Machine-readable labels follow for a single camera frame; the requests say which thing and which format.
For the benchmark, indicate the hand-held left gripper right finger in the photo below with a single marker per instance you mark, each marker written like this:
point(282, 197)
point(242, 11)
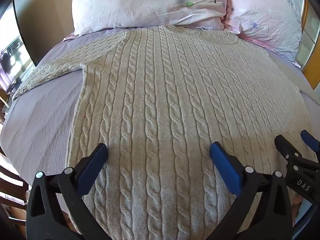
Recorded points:
point(225, 166)

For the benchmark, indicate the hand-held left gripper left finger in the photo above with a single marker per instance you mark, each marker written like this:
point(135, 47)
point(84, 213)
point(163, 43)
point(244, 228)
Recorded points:
point(93, 166)

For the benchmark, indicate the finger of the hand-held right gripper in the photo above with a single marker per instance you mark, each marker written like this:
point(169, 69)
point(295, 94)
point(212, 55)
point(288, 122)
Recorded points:
point(287, 147)
point(308, 140)

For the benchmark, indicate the lavender bed sheet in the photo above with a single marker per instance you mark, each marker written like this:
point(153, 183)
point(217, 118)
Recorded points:
point(42, 110)

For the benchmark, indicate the wooden chair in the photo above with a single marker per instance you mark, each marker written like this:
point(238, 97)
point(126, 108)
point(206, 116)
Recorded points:
point(11, 180)

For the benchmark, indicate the dark framed window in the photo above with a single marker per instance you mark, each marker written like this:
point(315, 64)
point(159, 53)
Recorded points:
point(17, 50)

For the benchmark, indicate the large pink floral pillow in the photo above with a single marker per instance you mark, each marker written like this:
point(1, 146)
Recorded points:
point(140, 2)

